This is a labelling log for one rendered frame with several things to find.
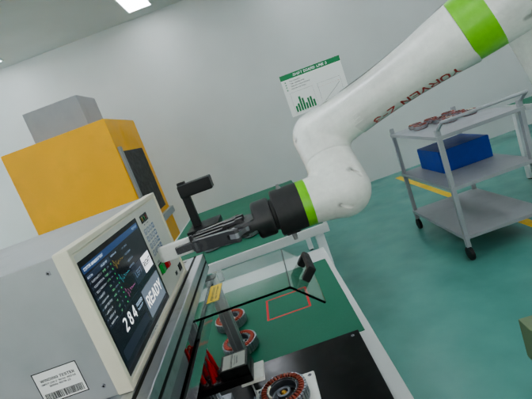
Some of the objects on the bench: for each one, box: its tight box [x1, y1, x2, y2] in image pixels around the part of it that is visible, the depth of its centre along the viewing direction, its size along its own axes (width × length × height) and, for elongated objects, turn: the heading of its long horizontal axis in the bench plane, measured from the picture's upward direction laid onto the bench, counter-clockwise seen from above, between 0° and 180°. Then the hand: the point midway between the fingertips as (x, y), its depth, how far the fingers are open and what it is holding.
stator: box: [259, 372, 310, 399], centre depth 89 cm, size 11×11×4 cm
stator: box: [222, 329, 259, 355], centre depth 123 cm, size 11×11×4 cm
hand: (176, 248), depth 79 cm, fingers closed
